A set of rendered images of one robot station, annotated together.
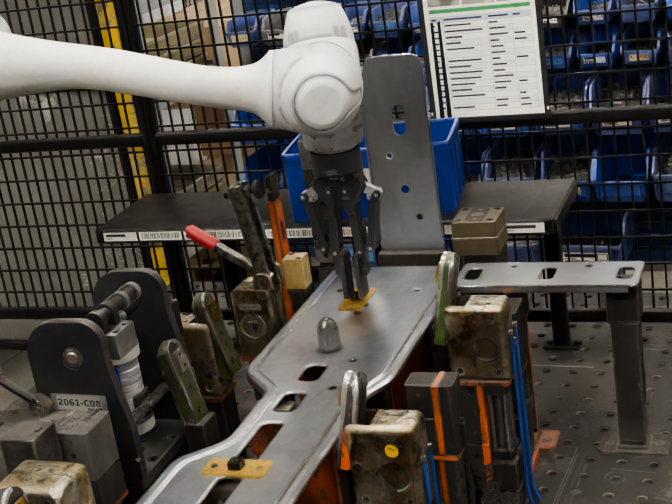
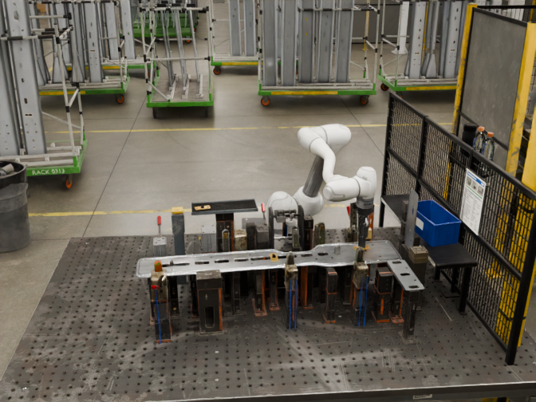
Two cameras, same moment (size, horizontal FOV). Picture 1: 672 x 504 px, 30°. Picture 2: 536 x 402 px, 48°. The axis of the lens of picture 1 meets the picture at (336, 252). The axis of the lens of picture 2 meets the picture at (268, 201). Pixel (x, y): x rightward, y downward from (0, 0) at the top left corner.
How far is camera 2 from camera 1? 2.35 m
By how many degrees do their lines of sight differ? 55
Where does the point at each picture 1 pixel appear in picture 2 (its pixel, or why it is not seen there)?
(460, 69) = (467, 207)
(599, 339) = (472, 317)
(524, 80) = (476, 222)
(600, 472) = (388, 334)
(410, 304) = (369, 258)
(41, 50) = (321, 147)
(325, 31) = (360, 176)
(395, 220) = (407, 238)
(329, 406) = (307, 261)
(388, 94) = (412, 201)
